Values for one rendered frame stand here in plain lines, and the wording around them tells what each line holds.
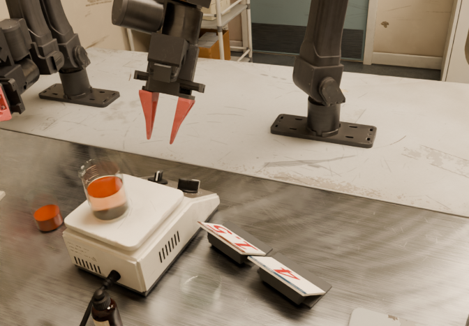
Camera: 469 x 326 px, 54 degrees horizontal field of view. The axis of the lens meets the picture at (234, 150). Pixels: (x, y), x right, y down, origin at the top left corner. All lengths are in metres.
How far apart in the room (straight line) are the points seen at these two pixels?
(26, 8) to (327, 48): 0.57
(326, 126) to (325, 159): 0.07
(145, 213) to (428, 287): 0.37
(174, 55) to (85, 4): 2.17
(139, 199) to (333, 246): 0.28
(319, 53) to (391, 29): 2.72
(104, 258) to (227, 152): 0.35
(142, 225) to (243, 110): 0.48
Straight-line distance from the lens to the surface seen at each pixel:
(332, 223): 0.71
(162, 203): 0.63
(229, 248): 0.64
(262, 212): 0.73
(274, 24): 3.67
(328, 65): 0.83
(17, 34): 0.95
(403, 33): 3.52
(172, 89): 0.68
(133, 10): 0.67
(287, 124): 0.93
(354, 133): 0.91
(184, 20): 0.69
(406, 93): 1.10
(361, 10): 3.49
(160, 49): 0.61
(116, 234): 0.60
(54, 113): 1.13
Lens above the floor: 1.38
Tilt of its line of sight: 33 degrees down
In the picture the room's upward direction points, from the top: 4 degrees counter-clockwise
